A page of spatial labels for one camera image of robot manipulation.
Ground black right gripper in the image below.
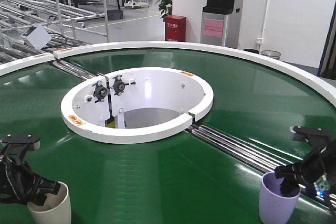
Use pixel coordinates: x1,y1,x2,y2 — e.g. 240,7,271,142
274,126,335,197

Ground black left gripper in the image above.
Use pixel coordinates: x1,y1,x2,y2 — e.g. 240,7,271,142
1,134,61,206

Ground beige plastic cup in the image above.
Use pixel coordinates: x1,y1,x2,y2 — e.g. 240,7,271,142
27,182,71,223

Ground lavender plastic cup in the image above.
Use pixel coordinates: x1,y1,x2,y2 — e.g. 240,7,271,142
259,172,301,223

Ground green circular conveyor belt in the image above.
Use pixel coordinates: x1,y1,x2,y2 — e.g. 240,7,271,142
1,48,335,223

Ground grey control box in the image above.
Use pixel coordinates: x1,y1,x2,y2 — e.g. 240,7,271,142
21,25,51,50

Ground metal roller rack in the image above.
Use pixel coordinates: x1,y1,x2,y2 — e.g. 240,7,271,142
1,0,107,65

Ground black silver water dispenser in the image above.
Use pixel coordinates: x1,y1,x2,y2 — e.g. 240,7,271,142
201,0,235,46

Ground red fire extinguisher cabinet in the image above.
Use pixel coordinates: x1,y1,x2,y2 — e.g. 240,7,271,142
164,15,186,42

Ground white outer conveyor rail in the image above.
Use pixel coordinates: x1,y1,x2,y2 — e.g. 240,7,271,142
1,41,335,105

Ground wire mesh waste basket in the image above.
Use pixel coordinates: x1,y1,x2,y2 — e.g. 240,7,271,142
260,50,281,60

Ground white inner conveyor ring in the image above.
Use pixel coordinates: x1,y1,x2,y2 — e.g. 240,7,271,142
60,67,214,145

